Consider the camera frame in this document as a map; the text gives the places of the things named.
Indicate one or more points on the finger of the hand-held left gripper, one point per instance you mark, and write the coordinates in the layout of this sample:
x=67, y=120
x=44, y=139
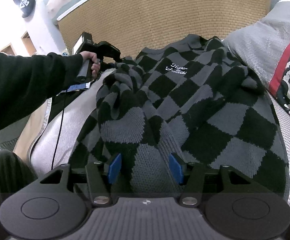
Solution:
x=119, y=59

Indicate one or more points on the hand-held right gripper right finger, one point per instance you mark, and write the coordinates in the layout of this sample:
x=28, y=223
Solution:
x=176, y=168

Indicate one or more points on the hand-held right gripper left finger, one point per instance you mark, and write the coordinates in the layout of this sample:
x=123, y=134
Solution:
x=115, y=168

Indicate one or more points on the black grey checkered sweater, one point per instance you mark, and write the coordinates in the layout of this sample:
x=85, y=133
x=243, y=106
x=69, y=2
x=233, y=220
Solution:
x=185, y=110

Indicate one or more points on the person's left forearm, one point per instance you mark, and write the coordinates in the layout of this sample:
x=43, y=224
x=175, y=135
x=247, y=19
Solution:
x=22, y=92

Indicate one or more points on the person's left hand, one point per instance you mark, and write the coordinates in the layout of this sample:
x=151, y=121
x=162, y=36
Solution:
x=95, y=62

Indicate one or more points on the woven straw mattress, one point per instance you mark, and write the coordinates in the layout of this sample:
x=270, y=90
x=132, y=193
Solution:
x=160, y=12

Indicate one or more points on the pale green cushion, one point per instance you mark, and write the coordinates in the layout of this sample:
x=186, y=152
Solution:
x=60, y=1

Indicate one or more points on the person's leg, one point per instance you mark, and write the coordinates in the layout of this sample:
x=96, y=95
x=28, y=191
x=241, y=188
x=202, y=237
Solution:
x=7, y=172

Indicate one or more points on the patchwork dragon print quilt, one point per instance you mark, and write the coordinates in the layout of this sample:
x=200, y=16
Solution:
x=280, y=37

